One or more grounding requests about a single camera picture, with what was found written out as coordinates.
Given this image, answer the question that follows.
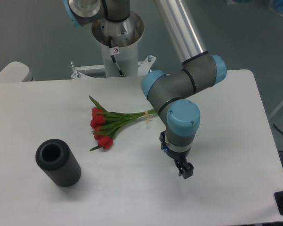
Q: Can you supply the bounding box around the red tulip bouquet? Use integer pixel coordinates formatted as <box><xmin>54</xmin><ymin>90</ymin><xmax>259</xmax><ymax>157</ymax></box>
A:
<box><xmin>89</xmin><ymin>97</ymin><xmax>156</xmax><ymax>151</ymax></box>

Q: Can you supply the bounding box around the black cable on pedestal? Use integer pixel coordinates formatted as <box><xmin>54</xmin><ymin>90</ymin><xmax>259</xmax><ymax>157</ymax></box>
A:
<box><xmin>108</xmin><ymin>35</ymin><xmax>125</xmax><ymax>77</ymax></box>

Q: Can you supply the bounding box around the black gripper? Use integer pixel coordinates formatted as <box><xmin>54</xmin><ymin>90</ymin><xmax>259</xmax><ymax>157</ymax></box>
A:
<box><xmin>159</xmin><ymin>131</ymin><xmax>194</xmax><ymax>179</ymax></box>

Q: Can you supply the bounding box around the white chair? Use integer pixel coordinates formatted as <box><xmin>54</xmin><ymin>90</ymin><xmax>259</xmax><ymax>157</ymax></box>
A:
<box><xmin>0</xmin><ymin>61</ymin><xmax>35</xmax><ymax>84</ymax></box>

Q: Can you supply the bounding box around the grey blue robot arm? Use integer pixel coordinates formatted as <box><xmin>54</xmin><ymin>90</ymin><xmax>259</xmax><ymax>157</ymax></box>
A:
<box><xmin>63</xmin><ymin>0</ymin><xmax>227</xmax><ymax>178</ymax></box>

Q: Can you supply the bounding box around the black ribbed cylindrical vase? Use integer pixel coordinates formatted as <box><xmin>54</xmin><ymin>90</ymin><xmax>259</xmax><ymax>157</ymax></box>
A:
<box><xmin>35</xmin><ymin>139</ymin><xmax>81</xmax><ymax>187</ymax></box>

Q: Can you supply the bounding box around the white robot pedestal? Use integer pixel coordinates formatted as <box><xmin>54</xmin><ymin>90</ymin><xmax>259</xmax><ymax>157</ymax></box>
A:
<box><xmin>71</xmin><ymin>11</ymin><xmax>157</xmax><ymax>79</ymax></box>

